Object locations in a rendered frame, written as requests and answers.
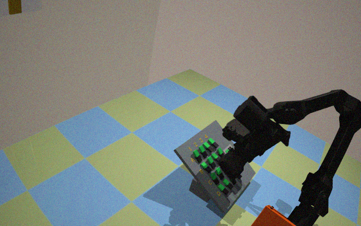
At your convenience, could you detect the grey switch panel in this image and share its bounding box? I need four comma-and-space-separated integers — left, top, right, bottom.
174, 120, 256, 213

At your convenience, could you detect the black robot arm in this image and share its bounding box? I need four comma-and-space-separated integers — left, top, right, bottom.
222, 89, 361, 226

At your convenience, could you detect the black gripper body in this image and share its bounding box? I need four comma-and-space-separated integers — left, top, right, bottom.
218, 130, 266, 180

